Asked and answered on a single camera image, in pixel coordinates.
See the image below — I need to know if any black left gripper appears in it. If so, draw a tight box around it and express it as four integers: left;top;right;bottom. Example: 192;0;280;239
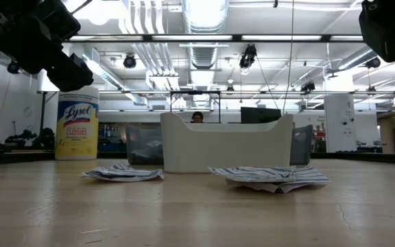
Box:
0;0;95;93

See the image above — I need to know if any white plastic bin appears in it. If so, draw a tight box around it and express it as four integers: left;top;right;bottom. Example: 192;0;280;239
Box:
159;113;294;174

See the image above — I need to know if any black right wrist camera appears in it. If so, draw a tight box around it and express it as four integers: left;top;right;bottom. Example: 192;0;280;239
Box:
358;0;395;63

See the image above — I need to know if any black table frame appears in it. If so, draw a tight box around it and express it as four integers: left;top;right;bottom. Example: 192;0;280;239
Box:
0;150;395;165

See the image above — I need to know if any person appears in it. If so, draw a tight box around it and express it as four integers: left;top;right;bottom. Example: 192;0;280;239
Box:
32;127;56;151
190;110;205;124

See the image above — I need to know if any Lysol wipes canister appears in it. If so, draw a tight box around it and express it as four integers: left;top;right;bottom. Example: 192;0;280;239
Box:
54;85;100;161

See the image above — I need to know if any thin hanging cable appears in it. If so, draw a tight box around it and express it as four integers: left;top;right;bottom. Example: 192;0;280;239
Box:
282;0;295;114

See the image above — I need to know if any black ceiling camera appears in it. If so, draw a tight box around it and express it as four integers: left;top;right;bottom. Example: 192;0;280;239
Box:
364;56;382;69
300;81;317;94
122;53;138;69
7;60;23;75

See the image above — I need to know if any white pillar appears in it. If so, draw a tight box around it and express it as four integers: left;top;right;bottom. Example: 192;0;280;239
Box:
323;94;357;153

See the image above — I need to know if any grey translucent plastic bin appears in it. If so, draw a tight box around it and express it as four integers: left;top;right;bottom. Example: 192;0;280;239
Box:
125;123;164;165
289;123;313;165

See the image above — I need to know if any silver ventilation duct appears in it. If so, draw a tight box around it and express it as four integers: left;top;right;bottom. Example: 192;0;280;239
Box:
182;0;230;110

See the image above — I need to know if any black monitor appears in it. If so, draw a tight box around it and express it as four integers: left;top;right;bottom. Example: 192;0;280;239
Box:
240;106;283;125

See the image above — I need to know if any plain white packet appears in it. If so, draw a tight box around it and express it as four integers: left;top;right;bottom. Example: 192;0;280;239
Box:
226;180;318;193

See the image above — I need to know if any blue striped bandage packet pile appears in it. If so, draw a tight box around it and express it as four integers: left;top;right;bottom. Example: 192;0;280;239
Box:
208;165;296;183

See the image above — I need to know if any black hanging camera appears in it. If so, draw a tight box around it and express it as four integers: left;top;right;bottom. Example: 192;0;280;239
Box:
238;43;258;75

